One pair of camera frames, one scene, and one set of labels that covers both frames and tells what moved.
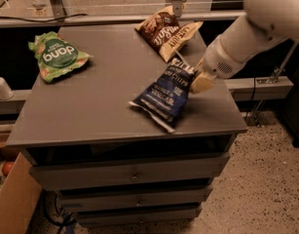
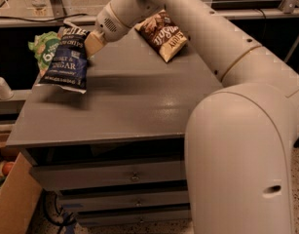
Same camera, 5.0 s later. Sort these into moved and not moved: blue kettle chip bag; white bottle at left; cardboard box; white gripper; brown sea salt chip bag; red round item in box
Moved: blue kettle chip bag; white gripper
Not moved: white bottle at left; red round item in box; cardboard box; brown sea salt chip bag
